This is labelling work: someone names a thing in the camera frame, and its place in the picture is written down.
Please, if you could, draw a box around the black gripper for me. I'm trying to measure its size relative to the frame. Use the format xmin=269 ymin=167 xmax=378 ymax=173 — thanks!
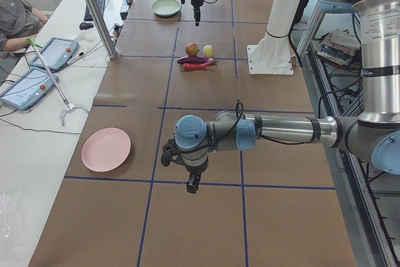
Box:
xmin=186 ymin=166 xmax=204 ymax=194
xmin=191 ymin=0 xmax=204 ymax=26

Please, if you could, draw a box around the green pink peach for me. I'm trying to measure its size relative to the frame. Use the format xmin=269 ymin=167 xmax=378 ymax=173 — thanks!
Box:
xmin=202 ymin=44 xmax=215 ymax=58

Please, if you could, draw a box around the red chili pepper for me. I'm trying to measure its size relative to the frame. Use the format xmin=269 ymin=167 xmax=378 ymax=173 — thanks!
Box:
xmin=182 ymin=63 xmax=212 ymax=71

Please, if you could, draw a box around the green plate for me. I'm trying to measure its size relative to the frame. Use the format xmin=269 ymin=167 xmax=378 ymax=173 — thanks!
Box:
xmin=151 ymin=0 xmax=181 ymax=18

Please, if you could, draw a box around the red yellow pomegranate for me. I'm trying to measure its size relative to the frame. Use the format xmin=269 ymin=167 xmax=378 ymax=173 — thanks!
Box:
xmin=185 ymin=43 xmax=199 ymax=56

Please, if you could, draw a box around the purple eggplant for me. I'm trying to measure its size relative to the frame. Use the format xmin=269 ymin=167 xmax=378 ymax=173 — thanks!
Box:
xmin=177 ymin=56 xmax=218 ymax=64

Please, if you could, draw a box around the pink plate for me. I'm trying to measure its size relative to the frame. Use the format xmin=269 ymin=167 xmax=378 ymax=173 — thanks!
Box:
xmin=81 ymin=128 xmax=131 ymax=172

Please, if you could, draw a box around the black keyboard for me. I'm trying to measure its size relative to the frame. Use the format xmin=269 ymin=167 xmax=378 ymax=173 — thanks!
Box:
xmin=83 ymin=0 xmax=107 ymax=23

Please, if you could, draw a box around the black computer mouse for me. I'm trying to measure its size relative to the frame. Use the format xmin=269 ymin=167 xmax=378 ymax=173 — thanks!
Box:
xmin=79 ymin=22 xmax=94 ymax=30

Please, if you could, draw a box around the upper teach pendant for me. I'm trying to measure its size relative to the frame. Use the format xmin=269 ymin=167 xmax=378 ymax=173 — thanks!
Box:
xmin=37 ymin=37 xmax=79 ymax=72

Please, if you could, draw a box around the teach pendant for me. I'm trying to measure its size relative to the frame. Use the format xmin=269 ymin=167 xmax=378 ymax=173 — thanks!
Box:
xmin=37 ymin=37 xmax=79 ymax=72
xmin=1 ymin=68 xmax=54 ymax=111

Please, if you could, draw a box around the stack of books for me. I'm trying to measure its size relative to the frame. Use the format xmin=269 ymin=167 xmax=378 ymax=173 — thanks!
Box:
xmin=316 ymin=29 xmax=361 ymax=66

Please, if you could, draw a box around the reacher grabber stick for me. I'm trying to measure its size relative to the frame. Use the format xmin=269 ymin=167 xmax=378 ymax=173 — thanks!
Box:
xmin=27 ymin=38 xmax=89 ymax=126

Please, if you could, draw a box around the lower teach pendant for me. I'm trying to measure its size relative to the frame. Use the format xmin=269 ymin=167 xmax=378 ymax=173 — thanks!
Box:
xmin=1 ymin=68 xmax=54 ymax=111

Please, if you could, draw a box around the seated person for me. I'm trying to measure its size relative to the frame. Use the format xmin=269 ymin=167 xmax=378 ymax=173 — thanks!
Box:
xmin=1 ymin=0 xmax=48 ymax=53

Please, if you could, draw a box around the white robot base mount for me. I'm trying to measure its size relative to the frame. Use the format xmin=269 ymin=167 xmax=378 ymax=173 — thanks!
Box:
xmin=247 ymin=0 xmax=300 ymax=75

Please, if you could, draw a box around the aluminium frame post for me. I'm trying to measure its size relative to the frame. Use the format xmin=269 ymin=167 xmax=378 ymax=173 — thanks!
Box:
xmin=85 ymin=0 xmax=117 ymax=59

